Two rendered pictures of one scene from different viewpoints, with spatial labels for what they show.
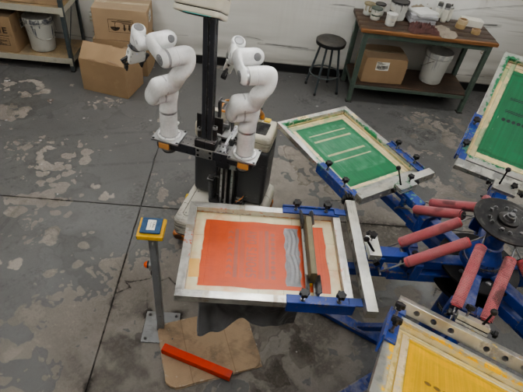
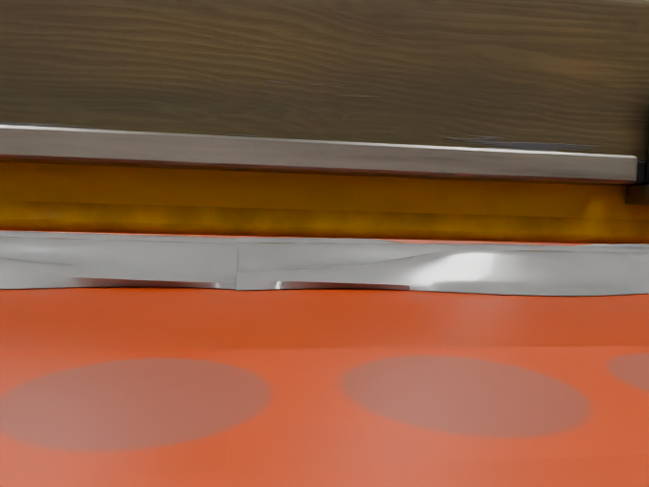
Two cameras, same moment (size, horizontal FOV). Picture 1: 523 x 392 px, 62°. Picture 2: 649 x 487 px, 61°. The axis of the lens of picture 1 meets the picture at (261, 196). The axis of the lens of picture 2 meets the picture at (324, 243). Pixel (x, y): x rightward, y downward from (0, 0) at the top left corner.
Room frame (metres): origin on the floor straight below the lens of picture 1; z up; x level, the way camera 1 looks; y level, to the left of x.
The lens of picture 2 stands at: (1.37, -0.05, 0.97)
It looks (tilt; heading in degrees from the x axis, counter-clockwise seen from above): 4 degrees down; 267
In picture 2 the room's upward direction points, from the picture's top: 2 degrees clockwise
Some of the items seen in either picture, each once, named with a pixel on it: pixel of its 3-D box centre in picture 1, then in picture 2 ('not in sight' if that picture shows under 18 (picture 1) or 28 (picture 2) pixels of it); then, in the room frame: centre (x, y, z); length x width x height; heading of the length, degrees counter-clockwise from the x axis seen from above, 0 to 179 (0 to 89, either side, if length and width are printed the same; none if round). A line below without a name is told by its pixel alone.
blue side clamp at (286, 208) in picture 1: (310, 214); not in sight; (1.67, -0.27, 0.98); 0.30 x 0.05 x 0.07; 95
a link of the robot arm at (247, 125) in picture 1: (246, 117); not in sight; (1.90, 0.13, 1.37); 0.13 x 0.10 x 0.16; 114
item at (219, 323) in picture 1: (248, 314); not in sight; (1.16, -0.02, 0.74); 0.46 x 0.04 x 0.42; 95
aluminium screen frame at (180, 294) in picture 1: (265, 251); not in sight; (1.37, -0.06, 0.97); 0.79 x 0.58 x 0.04; 95
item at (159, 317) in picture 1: (156, 283); not in sight; (1.44, 0.52, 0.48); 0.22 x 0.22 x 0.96; 5
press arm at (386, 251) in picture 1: (381, 253); not in sight; (1.42, -0.62, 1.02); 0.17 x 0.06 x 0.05; 95
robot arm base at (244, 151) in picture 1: (246, 140); not in sight; (1.91, 0.12, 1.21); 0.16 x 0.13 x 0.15; 170
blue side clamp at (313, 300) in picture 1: (319, 304); not in sight; (1.12, -0.32, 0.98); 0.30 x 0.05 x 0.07; 95
